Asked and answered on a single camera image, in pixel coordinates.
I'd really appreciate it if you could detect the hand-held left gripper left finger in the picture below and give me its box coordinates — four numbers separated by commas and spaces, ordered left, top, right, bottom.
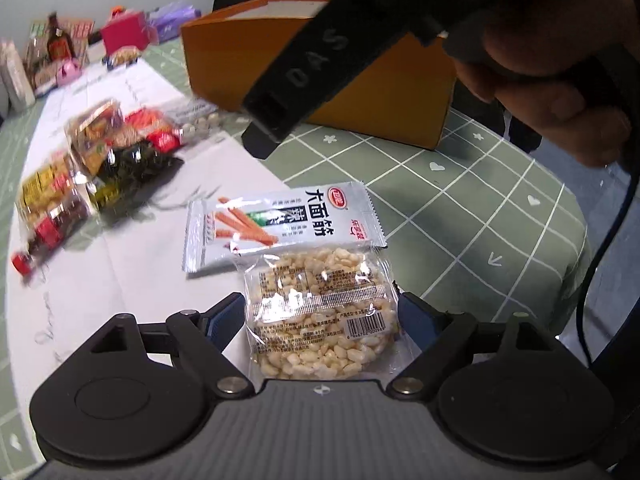
77, 291, 256, 399

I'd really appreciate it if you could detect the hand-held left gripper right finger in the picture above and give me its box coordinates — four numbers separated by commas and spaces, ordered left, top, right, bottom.
385, 290, 557, 400

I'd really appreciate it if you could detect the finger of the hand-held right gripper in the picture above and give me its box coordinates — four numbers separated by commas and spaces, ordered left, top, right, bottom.
241, 0, 417, 160

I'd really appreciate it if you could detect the puffed rice cake packet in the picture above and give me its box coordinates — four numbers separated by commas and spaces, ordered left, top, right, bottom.
235, 246, 416, 383

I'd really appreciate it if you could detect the orange cardboard box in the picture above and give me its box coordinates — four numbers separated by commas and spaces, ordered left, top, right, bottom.
180, 0, 457, 151

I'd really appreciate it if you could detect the clear bag of white balls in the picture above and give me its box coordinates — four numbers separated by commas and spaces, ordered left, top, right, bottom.
165, 100, 224, 143

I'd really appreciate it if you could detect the clear bag of yellow snacks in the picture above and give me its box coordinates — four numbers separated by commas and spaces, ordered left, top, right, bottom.
102, 47, 142, 68

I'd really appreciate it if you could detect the person's right hand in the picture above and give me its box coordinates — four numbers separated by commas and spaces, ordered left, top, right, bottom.
454, 0, 640, 167

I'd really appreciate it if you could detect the white printed table runner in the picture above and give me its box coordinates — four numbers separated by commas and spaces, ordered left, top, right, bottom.
10, 57, 321, 411

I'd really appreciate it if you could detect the silver spicy strip packet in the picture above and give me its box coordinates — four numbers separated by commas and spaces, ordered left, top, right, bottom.
182, 180, 388, 275

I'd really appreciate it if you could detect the green checkered tablecloth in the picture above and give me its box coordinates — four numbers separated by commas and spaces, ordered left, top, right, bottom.
0, 35, 593, 480

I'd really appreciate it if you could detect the purple tissue pack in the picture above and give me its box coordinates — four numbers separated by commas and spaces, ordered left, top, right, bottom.
147, 2, 202, 43

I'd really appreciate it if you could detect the dark green snack packet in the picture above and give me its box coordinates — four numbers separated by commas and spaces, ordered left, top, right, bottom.
87, 142, 186, 211

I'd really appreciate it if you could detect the red brown snack packet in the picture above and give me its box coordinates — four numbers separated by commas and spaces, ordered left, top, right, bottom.
10, 195, 94, 277

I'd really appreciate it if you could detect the pink box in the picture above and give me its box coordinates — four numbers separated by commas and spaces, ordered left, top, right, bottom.
100, 10, 158, 56

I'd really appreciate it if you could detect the yellow snack packet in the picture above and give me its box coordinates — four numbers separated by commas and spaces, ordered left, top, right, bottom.
15, 152, 81, 221

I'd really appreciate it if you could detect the orange brown snack packet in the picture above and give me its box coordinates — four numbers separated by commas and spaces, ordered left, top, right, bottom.
65, 100, 132, 173

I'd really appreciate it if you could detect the dotted sticker sheet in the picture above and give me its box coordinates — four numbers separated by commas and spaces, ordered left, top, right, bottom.
30, 17, 96, 48

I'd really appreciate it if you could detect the pink lidded bowl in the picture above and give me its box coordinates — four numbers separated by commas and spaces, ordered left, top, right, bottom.
55, 57, 84, 86

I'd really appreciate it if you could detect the brown glass bottle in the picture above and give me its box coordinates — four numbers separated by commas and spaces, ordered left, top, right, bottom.
45, 12, 76, 61

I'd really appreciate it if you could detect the clear plastic bottle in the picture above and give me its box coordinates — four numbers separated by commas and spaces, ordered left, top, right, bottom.
25, 35, 51, 86

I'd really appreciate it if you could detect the white thermos bottle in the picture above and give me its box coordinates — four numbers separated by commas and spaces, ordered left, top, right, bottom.
0, 40, 36, 112

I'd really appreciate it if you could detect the dark gripper cable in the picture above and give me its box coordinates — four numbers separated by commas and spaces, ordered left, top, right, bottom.
575, 157, 640, 367

